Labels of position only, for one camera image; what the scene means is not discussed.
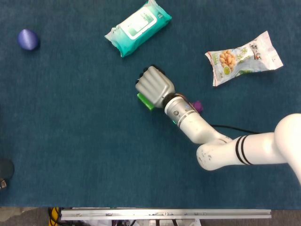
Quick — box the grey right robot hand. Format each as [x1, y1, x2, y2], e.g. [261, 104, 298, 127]
[135, 65, 176, 109]

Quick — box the green toy brick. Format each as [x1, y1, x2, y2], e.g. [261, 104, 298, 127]
[137, 93, 156, 111]

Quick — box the purple toy brick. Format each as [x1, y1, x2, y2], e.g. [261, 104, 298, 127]
[191, 100, 204, 113]

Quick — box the teal wet wipes pack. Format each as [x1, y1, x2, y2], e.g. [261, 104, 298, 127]
[104, 0, 173, 58]

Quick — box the teal table cloth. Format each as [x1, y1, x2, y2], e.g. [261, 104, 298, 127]
[0, 0, 301, 209]

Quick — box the white peanut snack bag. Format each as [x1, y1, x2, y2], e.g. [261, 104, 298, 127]
[204, 30, 284, 87]

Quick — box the purple egg-shaped ball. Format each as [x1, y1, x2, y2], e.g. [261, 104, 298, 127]
[17, 29, 40, 51]

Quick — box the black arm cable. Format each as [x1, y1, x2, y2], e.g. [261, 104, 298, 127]
[210, 124, 261, 135]

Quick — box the aluminium profile rail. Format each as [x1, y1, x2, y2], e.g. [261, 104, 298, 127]
[60, 208, 272, 221]

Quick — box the yellow and black cable bundle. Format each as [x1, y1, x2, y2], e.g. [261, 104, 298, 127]
[46, 207, 62, 226]

